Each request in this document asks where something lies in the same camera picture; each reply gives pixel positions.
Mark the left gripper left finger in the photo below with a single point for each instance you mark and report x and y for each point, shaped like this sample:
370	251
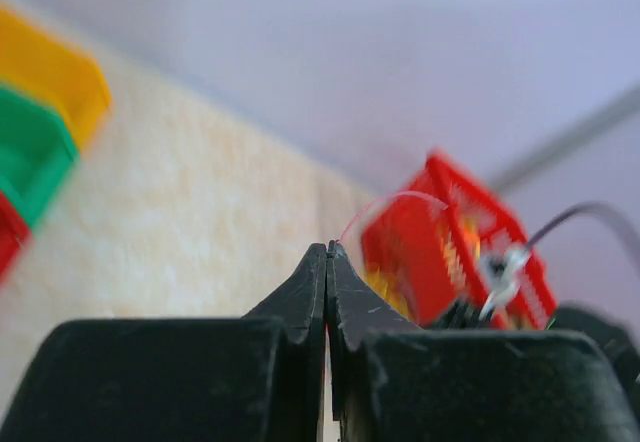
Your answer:
254	378

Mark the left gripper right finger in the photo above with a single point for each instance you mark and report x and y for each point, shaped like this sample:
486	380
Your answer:
394	381

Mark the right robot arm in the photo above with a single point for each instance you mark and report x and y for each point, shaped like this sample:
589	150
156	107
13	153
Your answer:
612	339

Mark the red plastic basket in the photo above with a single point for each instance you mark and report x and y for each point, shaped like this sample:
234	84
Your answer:
422	246

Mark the red storage bin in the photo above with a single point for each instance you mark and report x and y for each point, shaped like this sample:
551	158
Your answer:
14	235

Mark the upper green storage bin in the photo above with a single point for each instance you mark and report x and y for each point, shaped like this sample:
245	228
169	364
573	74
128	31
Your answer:
37	152

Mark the yellow storage bin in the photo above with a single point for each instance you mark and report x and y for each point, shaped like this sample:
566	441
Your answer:
54	74

